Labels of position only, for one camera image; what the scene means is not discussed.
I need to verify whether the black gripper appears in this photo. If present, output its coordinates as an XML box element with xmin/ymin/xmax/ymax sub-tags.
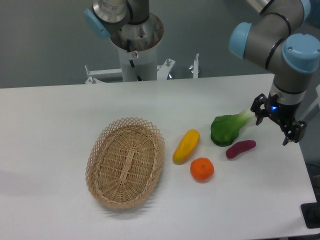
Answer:
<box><xmin>250</xmin><ymin>93</ymin><xmax>307</xmax><ymax>146</ymax></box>

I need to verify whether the purple sweet potato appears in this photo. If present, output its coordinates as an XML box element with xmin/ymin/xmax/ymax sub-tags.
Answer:
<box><xmin>225</xmin><ymin>140</ymin><xmax>257</xmax><ymax>159</ymax></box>

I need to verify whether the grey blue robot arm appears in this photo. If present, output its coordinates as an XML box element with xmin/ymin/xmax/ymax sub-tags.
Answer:
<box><xmin>84</xmin><ymin>0</ymin><xmax>320</xmax><ymax>143</ymax></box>

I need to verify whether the green bok choy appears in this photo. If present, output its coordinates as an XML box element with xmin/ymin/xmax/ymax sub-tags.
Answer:
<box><xmin>210</xmin><ymin>109</ymin><xmax>255</xmax><ymax>147</ymax></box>

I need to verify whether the yellow mango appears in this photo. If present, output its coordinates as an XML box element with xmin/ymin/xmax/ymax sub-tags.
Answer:
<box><xmin>172</xmin><ymin>129</ymin><xmax>200</xmax><ymax>165</ymax></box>

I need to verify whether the orange tangerine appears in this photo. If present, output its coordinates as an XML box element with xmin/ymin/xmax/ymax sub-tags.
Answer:
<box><xmin>190</xmin><ymin>157</ymin><xmax>215</xmax><ymax>182</ymax></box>

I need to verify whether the black box at table edge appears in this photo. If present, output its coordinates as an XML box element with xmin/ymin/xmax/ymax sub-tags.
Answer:
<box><xmin>300</xmin><ymin>202</ymin><xmax>320</xmax><ymax>229</ymax></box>

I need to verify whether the woven wicker basket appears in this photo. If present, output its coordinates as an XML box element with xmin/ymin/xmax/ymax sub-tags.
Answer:
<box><xmin>85</xmin><ymin>117</ymin><xmax>165</xmax><ymax>210</ymax></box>

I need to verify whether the white clamp bracket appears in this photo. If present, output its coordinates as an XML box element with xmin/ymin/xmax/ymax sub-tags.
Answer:
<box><xmin>84</xmin><ymin>53</ymin><xmax>201</xmax><ymax>85</ymax></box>

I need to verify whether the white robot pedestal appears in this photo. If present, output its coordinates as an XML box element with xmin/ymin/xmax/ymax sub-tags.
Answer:
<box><xmin>117</xmin><ymin>46</ymin><xmax>158</xmax><ymax>78</ymax></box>

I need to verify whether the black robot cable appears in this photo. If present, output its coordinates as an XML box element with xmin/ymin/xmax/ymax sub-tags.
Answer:
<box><xmin>126</xmin><ymin>39</ymin><xmax>143</xmax><ymax>82</ymax></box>

